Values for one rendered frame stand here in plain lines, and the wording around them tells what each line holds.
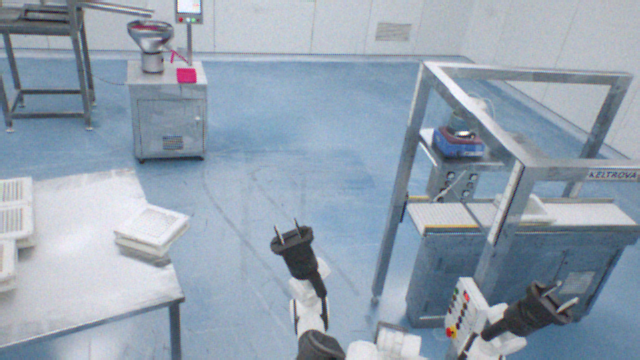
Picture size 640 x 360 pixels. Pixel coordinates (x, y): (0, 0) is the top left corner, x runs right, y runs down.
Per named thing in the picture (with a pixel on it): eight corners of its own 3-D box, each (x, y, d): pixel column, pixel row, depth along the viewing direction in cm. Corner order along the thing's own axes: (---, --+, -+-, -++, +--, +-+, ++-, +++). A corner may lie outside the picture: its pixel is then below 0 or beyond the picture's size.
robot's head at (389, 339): (413, 372, 137) (419, 350, 133) (376, 362, 139) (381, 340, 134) (414, 353, 143) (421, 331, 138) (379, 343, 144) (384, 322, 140)
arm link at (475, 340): (517, 335, 152) (500, 348, 169) (484, 316, 155) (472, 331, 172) (502, 366, 148) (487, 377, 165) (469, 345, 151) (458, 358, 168)
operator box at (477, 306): (459, 357, 195) (477, 309, 182) (443, 323, 209) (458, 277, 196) (473, 356, 196) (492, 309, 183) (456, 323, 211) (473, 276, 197)
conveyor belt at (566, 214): (420, 237, 268) (422, 230, 266) (406, 210, 289) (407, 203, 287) (641, 236, 294) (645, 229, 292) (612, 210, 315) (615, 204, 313)
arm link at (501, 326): (544, 330, 137) (519, 344, 145) (523, 293, 142) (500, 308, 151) (512, 339, 132) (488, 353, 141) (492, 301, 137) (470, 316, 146)
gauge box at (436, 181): (431, 203, 250) (441, 169, 240) (424, 191, 259) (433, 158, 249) (472, 203, 255) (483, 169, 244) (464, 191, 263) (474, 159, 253)
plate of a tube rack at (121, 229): (113, 233, 228) (112, 230, 227) (146, 206, 248) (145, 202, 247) (160, 248, 223) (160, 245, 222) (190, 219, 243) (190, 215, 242)
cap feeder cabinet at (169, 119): (135, 166, 440) (127, 84, 400) (135, 136, 485) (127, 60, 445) (208, 162, 459) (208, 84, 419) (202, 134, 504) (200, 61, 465)
